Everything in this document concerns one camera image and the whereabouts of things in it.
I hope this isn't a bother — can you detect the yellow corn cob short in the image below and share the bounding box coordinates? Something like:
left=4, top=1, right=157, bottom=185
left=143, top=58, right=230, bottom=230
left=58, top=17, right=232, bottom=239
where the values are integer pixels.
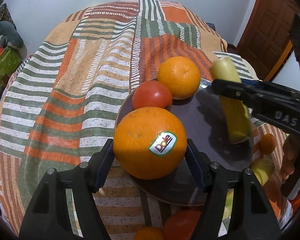
left=210, top=56, right=252, bottom=144

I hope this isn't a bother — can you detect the small mandarin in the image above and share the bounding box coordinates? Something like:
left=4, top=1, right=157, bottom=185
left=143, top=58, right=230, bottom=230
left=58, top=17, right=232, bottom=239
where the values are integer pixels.
left=134, top=226, right=165, bottom=240
left=259, top=133, right=276, bottom=155

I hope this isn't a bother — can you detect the red tomato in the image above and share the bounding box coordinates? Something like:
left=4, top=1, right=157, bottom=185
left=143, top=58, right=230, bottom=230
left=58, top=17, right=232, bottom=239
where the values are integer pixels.
left=163, top=209, right=201, bottom=240
left=132, top=80, right=173, bottom=110

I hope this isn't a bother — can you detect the large plain orange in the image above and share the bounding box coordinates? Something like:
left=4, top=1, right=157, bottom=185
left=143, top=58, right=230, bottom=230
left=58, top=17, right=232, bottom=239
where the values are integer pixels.
left=157, top=56, right=201, bottom=100

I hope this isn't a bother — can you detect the large orange with sticker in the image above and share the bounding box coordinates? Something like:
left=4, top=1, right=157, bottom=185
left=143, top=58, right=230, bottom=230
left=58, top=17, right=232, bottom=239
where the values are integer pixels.
left=113, top=107, right=187, bottom=180

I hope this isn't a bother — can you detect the green husked corn cob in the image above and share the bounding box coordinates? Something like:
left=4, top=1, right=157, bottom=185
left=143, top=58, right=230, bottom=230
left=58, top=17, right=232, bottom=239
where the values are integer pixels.
left=250, top=157, right=275, bottom=186

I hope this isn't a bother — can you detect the brown wooden door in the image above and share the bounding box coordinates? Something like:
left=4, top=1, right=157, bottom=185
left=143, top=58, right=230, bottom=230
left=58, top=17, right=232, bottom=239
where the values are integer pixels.
left=236, top=0, right=300, bottom=81

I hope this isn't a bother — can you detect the purple ceramic plate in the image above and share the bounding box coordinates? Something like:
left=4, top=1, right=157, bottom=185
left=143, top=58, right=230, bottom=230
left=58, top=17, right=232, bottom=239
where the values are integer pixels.
left=115, top=79, right=253, bottom=206

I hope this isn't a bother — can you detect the striped patchwork bed cover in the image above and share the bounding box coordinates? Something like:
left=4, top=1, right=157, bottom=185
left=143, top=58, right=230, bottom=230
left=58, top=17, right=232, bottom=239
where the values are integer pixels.
left=0, top=0, right=294, bottom=240

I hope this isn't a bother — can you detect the green storage box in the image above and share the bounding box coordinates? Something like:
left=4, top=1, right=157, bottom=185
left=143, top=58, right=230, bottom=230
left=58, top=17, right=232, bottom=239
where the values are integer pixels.
left=0, top=47, right=21, bottom=93

